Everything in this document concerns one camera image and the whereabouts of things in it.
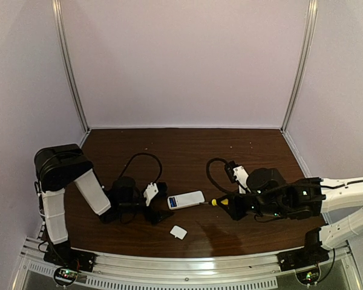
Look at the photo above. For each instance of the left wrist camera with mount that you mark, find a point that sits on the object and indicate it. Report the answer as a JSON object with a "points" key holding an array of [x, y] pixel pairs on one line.
{"points": [[155, 190]]}

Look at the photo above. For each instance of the white battery cover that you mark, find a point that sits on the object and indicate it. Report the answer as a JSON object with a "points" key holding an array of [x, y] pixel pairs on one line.
{"points": [[178, 232]]}

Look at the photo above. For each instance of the blue battery in remote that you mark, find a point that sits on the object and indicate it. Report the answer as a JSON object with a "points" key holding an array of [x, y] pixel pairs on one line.
{"points": [[172, 203]]}

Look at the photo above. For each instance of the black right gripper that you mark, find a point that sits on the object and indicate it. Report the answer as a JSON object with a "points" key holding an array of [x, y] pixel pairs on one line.
{"points": [[238, 206]]}

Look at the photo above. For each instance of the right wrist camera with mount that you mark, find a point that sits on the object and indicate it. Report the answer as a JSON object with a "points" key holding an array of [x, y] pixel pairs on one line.
{"points": [[237, 174]]}

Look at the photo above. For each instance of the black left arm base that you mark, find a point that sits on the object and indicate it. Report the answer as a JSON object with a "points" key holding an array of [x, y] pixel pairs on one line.
{"points": [[70, 262]]}

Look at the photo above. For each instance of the left aluminium corner post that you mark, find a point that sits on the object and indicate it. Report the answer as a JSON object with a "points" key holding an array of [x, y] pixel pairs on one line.
{"points": [[68, 68]]}

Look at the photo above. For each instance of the aluminium front rail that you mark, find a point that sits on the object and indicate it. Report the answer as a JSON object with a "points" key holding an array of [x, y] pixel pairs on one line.
{"points": [[257, 271]]}

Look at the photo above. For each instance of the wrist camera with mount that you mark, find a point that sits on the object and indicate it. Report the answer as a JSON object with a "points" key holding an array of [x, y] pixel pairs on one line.
{"points": [[155, 190], [237, 174]]}

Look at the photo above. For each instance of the aluminium corner post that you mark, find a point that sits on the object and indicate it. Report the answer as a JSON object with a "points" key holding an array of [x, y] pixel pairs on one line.
{"points": [[309, 32], [68, 68]]}

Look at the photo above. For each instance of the right aluminium corner post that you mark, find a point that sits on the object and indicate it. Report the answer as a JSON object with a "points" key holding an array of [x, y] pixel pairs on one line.
{"points": [[309, 32]]}

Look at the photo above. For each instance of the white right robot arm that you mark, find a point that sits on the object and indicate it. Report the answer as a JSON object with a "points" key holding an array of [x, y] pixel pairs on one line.
{"points": [[338, 194]]}

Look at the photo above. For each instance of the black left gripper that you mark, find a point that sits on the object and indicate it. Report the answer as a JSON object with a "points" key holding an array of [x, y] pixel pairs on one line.
{"points": [[153, 209]]}

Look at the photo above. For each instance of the white remote control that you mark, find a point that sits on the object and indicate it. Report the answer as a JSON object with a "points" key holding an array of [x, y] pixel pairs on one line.
{"points": [[186, 200]]}

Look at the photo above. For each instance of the yellow handled screwdriver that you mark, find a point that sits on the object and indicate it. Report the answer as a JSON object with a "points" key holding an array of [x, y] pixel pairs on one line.
{"points": [[210, 202]]}

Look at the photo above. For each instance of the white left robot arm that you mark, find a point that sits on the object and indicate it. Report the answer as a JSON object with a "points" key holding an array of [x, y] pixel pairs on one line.
{"points": [[59, 166]]}

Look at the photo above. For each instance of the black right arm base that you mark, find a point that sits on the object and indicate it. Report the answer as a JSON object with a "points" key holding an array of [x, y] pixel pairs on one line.
{"points": [[310, 255]]}

